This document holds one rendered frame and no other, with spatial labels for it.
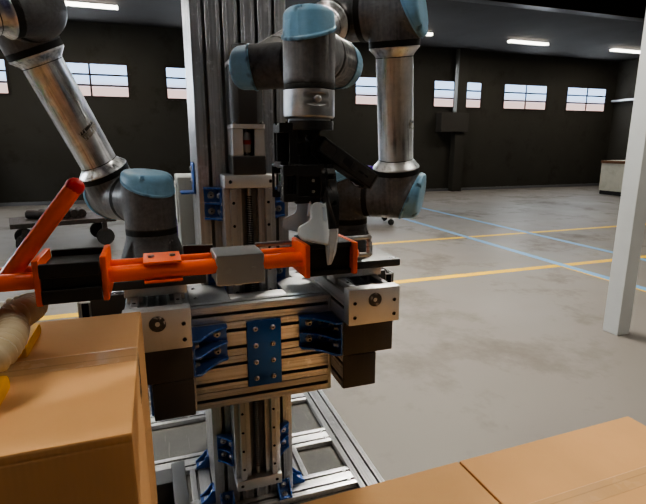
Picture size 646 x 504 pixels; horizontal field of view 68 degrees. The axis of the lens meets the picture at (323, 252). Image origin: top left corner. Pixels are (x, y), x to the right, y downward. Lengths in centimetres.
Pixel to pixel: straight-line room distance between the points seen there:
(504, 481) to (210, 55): 127
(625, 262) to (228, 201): 313
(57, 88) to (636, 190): 343
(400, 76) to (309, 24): 48
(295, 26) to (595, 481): 120
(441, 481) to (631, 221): 287
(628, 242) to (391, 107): 292
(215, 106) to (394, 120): 47
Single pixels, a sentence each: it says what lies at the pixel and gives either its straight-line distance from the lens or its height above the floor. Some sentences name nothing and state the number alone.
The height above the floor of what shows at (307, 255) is 117.
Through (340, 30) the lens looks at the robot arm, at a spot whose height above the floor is 157.
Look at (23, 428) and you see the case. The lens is 63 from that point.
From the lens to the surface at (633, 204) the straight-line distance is 385.
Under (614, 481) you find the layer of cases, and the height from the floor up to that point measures 54.
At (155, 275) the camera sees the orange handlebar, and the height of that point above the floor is 115.
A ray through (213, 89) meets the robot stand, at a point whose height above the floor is 147.
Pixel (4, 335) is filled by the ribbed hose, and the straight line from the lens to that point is 67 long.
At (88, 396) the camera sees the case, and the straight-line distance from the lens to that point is 66.
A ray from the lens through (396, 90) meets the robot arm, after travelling 116.
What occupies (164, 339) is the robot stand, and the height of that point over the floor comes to 93.
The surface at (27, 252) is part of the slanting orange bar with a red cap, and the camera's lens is 71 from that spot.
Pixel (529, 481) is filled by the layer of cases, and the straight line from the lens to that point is 135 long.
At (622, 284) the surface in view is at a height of 38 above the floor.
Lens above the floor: 133
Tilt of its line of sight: 13 degrees down
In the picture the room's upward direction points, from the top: straight up
